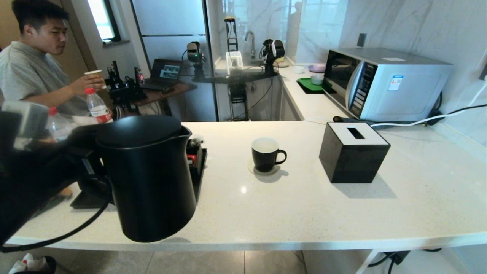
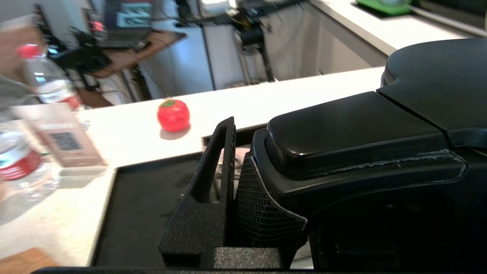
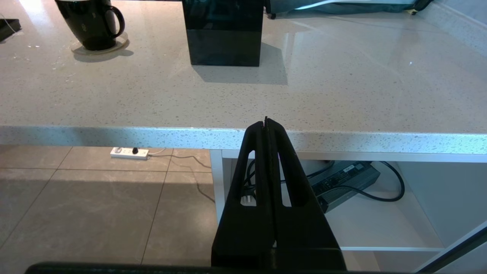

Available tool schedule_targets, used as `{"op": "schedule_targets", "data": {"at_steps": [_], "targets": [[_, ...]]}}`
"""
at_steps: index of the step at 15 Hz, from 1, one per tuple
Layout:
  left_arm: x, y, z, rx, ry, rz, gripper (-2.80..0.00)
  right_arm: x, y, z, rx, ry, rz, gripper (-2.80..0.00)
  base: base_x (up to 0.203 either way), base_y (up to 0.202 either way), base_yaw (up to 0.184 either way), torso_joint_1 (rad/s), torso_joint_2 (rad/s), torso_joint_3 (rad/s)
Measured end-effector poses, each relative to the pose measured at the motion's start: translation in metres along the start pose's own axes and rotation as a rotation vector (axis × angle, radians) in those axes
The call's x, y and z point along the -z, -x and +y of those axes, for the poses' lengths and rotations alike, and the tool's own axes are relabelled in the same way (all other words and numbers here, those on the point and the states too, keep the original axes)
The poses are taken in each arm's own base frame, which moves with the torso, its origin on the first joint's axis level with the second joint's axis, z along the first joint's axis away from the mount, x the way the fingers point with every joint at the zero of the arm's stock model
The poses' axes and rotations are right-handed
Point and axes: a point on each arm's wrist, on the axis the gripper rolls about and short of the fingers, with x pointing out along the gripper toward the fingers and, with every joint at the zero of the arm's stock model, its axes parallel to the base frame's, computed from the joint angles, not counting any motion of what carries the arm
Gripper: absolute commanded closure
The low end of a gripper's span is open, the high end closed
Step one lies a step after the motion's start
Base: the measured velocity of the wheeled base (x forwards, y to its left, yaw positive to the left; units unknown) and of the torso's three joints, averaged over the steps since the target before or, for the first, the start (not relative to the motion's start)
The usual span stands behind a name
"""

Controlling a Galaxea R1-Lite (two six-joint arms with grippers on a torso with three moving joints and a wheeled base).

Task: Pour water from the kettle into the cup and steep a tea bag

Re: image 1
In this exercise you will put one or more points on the silver microwave oven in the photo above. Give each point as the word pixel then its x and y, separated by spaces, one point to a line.
pixel 403 91

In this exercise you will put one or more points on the red coffee sachet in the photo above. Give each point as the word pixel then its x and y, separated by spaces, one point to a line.
pixel 191 159

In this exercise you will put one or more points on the grey refrigerator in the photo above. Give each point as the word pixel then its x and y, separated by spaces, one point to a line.
pixel 171 23

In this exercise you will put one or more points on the brown cork board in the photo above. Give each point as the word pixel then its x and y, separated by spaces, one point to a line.
pixel 65 191

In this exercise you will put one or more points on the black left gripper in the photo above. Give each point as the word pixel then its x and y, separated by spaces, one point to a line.
pixel 62 167

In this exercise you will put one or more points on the clear glass coaster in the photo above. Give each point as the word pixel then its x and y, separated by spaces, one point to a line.
pixel 251 169

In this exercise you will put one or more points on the black upright frame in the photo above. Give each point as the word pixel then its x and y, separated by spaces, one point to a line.
pixel 231 34

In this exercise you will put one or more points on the small brown rimmed paper cup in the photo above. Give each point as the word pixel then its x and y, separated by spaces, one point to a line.
pixel 93 78

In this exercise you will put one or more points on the water bottle with red label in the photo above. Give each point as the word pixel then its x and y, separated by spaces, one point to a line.
pixel 98 108

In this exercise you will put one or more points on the black wall switch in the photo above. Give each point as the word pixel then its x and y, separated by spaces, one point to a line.
pixel 361 40

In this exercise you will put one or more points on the person in grey shirt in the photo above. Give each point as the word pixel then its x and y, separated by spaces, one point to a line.
pixel 30 72

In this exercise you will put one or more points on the clear water bottle red cap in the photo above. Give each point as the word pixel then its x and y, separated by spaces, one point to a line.
pixel 61 125

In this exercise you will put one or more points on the black camera head on stand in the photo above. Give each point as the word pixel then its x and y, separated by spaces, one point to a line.
pixel 194 53

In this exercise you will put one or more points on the green mat on black tray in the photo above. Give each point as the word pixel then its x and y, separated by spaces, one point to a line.
pixel 308 85

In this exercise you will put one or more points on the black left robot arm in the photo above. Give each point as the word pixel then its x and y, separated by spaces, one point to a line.
pixel 23 182

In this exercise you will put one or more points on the brown wooden table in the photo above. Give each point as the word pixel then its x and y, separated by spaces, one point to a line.
pixel 171 93

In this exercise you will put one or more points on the black tissue box white lid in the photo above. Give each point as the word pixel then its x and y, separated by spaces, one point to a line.
pixel 350 160

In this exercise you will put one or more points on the black mug white inside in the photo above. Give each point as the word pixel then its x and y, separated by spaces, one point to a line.
pixel 264 160

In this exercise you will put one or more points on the small white bowl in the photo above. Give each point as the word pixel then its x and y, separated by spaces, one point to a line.
pixel 298 70

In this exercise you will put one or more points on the black compartment box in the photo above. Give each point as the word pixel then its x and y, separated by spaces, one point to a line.
pixel 196 169

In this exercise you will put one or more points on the black serving tray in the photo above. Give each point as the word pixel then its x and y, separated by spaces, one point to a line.
pixel 199 171

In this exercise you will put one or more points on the clear wrapped small item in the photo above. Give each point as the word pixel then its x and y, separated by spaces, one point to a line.
pixel 196 142

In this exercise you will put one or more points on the black power adapter brick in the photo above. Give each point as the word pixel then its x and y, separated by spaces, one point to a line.
pixel 397 257

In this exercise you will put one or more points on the small grey bowl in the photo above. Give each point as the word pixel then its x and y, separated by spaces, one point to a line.
pixel 317 80

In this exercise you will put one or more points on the white paper cup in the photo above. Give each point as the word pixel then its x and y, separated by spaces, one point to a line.
pixel 83 120

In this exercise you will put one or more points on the black trash bin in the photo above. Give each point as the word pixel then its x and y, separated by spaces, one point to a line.
pixel 47 266

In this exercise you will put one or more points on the metal kitchen faucet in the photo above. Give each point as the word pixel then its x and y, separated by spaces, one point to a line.
pixel 251 38

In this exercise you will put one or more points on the window with dark frame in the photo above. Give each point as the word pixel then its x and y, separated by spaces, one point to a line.
pixel 101 19

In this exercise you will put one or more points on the purple plate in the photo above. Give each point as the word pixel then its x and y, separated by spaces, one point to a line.
pixel 317 69

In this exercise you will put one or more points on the black laptop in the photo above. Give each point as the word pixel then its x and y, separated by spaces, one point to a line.
pixel 167 72

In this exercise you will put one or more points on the black electric kettle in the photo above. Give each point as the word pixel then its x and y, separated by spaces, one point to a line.
pixel 152 182

